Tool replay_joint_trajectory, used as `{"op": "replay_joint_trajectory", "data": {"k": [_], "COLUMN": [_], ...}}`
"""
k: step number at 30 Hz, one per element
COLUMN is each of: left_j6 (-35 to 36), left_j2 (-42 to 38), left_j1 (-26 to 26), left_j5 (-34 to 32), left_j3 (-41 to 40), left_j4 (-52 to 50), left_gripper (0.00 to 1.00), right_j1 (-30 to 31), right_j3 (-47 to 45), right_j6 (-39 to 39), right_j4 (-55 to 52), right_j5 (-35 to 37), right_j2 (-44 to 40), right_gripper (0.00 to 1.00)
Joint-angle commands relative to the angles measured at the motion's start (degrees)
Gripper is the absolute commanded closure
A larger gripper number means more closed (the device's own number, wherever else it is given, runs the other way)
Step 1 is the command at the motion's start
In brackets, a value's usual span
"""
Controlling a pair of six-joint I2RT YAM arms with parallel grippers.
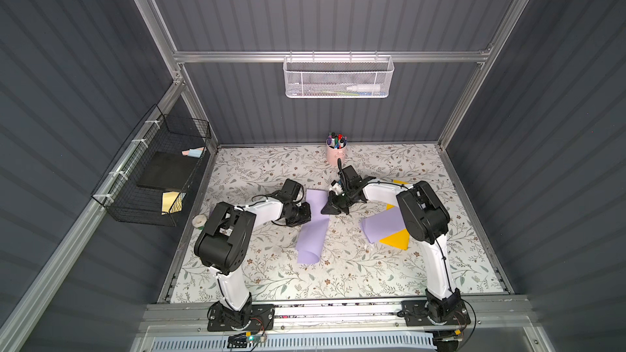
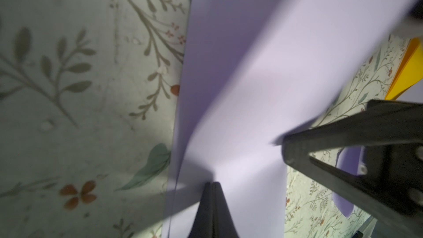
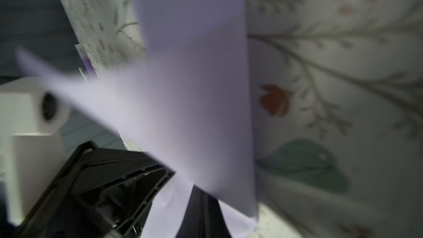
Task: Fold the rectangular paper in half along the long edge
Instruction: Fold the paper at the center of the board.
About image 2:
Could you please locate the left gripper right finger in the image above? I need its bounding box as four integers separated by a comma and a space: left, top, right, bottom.
211, 182, 239, 238

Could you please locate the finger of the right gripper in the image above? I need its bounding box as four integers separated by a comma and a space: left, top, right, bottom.
282, 100, 423, 238

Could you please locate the yellow rectangular paper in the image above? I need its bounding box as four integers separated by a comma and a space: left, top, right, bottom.
384, 38, 423, 100

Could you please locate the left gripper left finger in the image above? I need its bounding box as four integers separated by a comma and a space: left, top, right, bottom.
188, 182, 214, 238

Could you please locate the purple paper sheet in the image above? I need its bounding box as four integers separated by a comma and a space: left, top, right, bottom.
331, 79, 423, 218
162, 0, 416, 238

